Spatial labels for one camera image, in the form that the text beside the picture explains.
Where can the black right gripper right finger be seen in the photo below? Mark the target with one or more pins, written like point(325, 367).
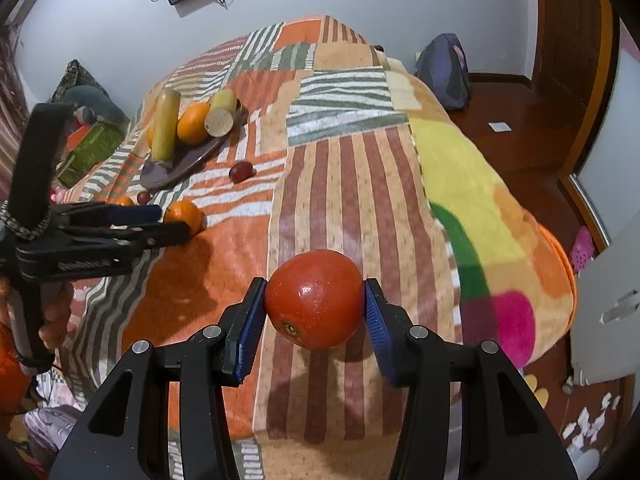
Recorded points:
point(505, 432)

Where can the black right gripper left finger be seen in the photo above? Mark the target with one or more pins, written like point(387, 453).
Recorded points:
point(123, 432)

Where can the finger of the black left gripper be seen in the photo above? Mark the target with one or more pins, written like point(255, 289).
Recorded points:
point(150, 237)
point(110, 213)

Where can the yellow-green gourd piece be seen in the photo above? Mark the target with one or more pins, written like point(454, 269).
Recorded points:
point(220, 117)
point(165, 125)

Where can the large oval orange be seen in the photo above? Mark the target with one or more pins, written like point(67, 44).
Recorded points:
point(191, 125)

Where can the red tomato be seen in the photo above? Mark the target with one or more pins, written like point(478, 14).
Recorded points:
point(316, 299)

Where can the large orange with green stem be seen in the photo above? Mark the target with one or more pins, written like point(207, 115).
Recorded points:
point(149, 133)

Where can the left human hand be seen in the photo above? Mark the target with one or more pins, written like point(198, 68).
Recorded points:
point(56, 314)

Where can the small mandarin orange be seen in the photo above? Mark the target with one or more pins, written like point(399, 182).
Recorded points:
point(124, 201)

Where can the dark red grape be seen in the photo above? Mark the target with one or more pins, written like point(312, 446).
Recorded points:
point(241, 171)
point(143, 198)

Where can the purple ceramic plate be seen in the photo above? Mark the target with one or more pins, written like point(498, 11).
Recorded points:
point(155, 177)

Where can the medium mandarin orange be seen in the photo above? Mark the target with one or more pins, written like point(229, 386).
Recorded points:
point(187, 212)

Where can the green patterned box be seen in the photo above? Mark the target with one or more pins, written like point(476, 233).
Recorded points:
point(85, 148)

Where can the grey plush toy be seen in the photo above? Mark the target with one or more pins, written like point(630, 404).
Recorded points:
point(101, 105)

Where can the striped brown curtain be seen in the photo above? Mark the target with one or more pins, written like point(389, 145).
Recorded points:
point(13, 111)

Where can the patterned cushion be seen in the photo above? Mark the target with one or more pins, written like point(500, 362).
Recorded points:
point(75, 75)

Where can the colourful fleece blanket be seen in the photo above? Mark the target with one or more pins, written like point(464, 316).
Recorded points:
point(517, 285)

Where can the blue backpack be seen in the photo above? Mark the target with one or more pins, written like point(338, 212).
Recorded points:
point(443, 67)

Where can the brown wooden door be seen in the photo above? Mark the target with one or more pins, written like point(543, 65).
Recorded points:
point(576, 61)

